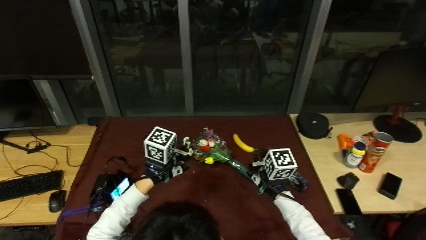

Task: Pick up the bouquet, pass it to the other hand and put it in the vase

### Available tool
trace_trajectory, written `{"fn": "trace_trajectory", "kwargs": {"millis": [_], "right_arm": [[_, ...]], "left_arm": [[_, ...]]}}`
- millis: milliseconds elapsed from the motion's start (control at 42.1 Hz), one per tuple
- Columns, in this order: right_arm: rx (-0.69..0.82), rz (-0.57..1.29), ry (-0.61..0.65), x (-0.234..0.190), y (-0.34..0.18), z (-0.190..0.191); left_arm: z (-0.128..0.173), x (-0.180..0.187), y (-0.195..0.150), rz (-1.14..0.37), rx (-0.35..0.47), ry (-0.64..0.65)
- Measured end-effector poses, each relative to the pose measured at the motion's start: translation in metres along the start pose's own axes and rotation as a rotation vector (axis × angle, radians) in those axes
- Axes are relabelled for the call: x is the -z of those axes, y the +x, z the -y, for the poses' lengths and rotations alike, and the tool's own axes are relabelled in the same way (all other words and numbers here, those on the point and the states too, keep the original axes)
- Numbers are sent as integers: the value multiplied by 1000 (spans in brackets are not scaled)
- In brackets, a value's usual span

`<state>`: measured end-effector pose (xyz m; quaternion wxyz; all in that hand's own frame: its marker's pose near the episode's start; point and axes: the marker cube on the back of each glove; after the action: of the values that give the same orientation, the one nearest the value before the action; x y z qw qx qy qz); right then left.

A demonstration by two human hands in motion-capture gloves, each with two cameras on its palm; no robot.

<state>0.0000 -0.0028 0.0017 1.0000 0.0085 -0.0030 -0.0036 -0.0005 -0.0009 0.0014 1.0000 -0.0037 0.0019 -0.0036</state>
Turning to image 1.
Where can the yellow banana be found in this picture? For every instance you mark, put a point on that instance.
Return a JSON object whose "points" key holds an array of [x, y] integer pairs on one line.
{"points": [[242, 143]]}

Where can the white marker cube right glove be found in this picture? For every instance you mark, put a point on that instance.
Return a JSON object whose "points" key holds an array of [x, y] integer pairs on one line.
{"points": [[280, 163]]}

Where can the the person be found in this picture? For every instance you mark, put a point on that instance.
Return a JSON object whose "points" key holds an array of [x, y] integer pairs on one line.
{"points": [[187, 216]]}

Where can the red snack tube can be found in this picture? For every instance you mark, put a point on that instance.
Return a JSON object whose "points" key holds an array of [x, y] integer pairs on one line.
{"points": [[376, 152]]}

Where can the person's right hand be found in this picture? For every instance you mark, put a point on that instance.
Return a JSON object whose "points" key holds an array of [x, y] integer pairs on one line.
{"points": [[272, 181]]}

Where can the flower bouquet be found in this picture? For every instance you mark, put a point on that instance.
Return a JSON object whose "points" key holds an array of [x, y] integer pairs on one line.
{"points": [[213, 150]]}

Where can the black monitor with red stand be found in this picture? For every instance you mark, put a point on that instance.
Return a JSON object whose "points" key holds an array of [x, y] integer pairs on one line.
{"points": [[394, 100]]}

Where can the white marker cube left glove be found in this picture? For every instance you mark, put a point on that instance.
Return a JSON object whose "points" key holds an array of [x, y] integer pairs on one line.
{"points": [[159, 145]]}

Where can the smartphone with lit screen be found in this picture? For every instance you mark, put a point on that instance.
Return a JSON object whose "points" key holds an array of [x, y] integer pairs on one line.
{"points": [[119, 188]]}

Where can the white marker cube glove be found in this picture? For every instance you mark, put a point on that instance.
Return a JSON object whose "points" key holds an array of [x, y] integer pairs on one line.
{"points": [[159, 145], [280, 163]]}

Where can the dark red tablecloth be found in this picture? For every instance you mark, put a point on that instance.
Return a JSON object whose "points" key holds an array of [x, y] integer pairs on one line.
{"points": [[213, 186]]}

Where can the black keyboard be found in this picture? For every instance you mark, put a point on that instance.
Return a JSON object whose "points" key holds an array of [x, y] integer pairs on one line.
{"points": [[27, 185]]}

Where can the white bottle with blue label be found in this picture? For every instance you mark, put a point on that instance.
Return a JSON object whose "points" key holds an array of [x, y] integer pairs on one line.
{"points": [[354, 154]]}

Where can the orange bottle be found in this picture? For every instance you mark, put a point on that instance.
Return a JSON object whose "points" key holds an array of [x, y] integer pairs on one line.
{"points": [[344, 141]]}

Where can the black computer mouse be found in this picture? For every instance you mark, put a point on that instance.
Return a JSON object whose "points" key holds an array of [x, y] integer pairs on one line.
{"points": [[56, 200]]}

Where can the black round pouch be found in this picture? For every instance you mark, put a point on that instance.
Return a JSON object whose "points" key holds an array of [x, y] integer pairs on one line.
{"points": [[313, 124]]}

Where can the black angular mouse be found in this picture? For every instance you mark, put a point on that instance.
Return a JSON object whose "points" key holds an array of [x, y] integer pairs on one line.
{"points": [[348, 180]]}

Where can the person's left hand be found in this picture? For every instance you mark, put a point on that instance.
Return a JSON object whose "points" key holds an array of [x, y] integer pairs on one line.
{"points": [[160, 170]]}

